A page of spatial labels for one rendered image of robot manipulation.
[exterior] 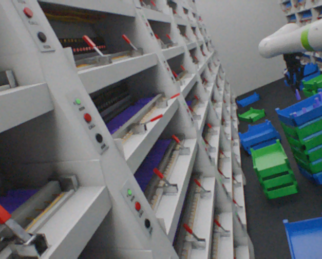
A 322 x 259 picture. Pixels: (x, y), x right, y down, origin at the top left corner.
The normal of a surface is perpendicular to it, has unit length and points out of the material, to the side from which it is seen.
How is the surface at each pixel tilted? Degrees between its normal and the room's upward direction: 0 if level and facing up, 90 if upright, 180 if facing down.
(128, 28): 90
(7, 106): 107
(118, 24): 90
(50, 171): 90
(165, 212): 17
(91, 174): 90
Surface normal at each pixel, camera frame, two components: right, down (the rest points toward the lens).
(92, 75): 0.96, -0.07
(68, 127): -0.24, 0.33
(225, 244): -0.16, -0.94
